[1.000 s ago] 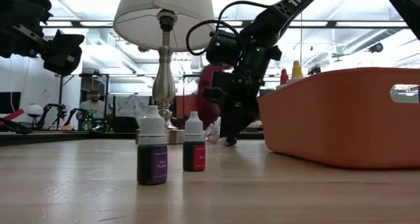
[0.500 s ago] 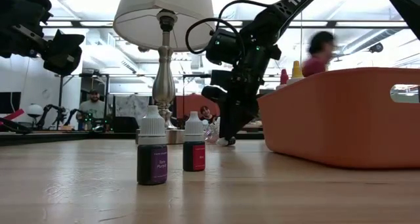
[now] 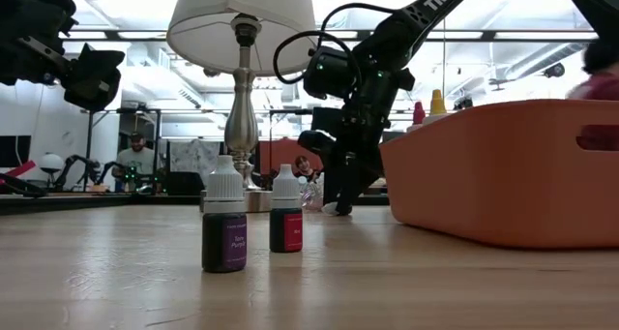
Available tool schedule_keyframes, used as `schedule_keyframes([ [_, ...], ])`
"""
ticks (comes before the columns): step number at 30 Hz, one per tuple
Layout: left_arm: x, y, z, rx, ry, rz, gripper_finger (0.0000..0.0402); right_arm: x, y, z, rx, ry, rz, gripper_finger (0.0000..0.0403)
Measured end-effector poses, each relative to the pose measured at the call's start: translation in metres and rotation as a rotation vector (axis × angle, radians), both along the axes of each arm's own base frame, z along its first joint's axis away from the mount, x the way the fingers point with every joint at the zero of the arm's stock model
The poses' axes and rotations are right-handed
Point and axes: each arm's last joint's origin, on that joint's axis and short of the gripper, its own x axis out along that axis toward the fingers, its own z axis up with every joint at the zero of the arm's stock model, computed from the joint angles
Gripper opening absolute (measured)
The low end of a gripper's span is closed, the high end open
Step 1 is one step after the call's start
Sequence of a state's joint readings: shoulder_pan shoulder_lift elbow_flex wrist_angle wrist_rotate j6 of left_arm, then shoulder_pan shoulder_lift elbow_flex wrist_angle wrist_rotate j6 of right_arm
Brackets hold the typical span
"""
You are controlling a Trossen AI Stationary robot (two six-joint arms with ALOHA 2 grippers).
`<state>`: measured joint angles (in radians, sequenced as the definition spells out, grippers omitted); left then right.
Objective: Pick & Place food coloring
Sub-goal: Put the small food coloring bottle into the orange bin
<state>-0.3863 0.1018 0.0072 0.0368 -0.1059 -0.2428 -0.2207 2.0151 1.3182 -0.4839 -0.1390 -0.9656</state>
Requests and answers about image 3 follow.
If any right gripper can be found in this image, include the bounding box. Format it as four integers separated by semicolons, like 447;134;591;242
297;67;417;217

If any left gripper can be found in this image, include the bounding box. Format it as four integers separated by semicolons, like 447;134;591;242
0;29;126;112

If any small red-label colouring bottle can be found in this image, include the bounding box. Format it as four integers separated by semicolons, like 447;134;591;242
269;163;305;254

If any large dark red colouring bottle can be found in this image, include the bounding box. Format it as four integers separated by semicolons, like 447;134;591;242
405;101;427;132

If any large yellow colouring bottle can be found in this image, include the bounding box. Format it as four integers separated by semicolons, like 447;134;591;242
423;88;449;126

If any small purple-label colouring bottle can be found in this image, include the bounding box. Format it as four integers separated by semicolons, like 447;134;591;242
201;154;249;274

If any orange plastic bin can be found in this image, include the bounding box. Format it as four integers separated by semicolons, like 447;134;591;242
378;99;619;251

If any person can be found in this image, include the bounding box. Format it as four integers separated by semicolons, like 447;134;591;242
111;131;159;192
565;39;619;152
293;154;320;184

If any black overhead light beam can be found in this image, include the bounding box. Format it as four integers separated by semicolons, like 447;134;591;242
57;28;601;44

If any red partition panel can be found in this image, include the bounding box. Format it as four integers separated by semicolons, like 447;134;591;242
258;138;323;176

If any white sphere lamp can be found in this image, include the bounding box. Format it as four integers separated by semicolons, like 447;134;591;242
39;152;65;175

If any silver table lamp white shade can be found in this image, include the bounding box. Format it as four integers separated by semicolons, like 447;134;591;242
165;0;321;214

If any black wall monitor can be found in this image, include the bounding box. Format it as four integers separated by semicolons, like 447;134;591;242
0;135;33;169

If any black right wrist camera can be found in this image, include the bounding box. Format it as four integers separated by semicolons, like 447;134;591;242
303;45;362;101

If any black aluminium table frame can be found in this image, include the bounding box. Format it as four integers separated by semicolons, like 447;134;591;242
0;190;391;217

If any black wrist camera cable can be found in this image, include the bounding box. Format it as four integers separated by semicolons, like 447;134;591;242
272;1;412;87

